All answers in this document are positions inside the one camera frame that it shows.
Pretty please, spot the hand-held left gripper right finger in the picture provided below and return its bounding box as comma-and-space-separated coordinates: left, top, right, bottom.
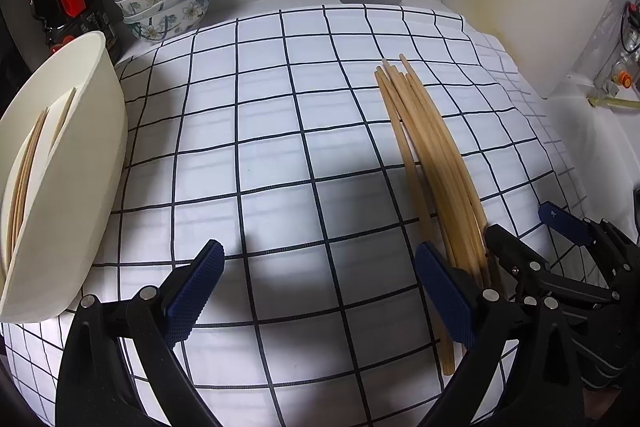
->
416, 242, 586, 427

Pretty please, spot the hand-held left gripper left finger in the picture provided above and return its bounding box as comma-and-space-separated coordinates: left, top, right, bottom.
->
56, 239, 226, 427

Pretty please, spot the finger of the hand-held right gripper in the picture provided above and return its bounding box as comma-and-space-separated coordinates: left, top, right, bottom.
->
537, 202, 640, 274
484, 223, 621, 308

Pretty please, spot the pile of wooden chopsticks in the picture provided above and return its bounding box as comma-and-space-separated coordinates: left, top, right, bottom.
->
375, 53, 508, 376

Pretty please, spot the large cream bowl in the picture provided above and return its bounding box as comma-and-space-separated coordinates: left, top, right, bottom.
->
0, 31, 129, 323

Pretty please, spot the gas valve assembly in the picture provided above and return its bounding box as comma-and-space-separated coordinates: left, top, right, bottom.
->
592, 0, 640, 95

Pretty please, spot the white black checkered cloth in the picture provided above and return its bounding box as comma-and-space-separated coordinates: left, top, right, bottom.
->
0, 3, 588, 427

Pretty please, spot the yellow gas hose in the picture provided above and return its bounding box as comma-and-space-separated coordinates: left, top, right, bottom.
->
587, 94, 640, 112

